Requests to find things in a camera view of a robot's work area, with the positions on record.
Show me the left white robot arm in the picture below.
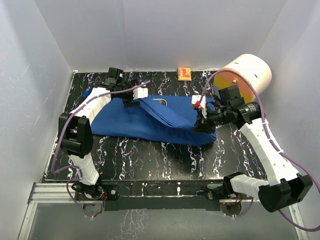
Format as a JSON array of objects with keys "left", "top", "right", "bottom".
[{"left": 54, "top": 67, "right": 150, "bottom": 200}]

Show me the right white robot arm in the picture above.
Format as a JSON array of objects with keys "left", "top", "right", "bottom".
[{"left": 191, "top": 85, "right": 313, "bottom": 213}]

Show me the blue surgical drape cloth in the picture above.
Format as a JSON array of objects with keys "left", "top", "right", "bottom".
[{"left": 91, "top": 95, "right": 217, "bottom": 146}]

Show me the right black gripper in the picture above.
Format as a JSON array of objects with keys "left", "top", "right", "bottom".
[{"left": 192, "top": 105, "right": 231, "bottom": 135}]

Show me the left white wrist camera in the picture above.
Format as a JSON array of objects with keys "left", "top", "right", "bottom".
[{"left": 133, "top": 87, "right": 149, "bottom": 100}]

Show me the small orange circuit board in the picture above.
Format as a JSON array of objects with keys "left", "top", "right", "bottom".
[{"left": 177, "top": 67, "right": 192, "bottom": 82}]

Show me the small blue plastic tool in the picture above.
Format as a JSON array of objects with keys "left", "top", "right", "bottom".
[{"left": 82, "top": 87, "right": 92, "bottom": 99}]

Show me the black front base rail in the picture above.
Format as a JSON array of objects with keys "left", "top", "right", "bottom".
[{"left": 74, "top": 178, "right": 251, "bottom": 212}]

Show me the white cylindrical drawer container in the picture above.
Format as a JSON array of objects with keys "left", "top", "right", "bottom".
[{"left": 213, "top": 53, "right": 272, "bottom": 103}]

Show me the metal instrument tray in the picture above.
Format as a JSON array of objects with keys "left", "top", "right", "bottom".
[{"left": 153, "top": 98, "right": 167, "bottom": 106}]

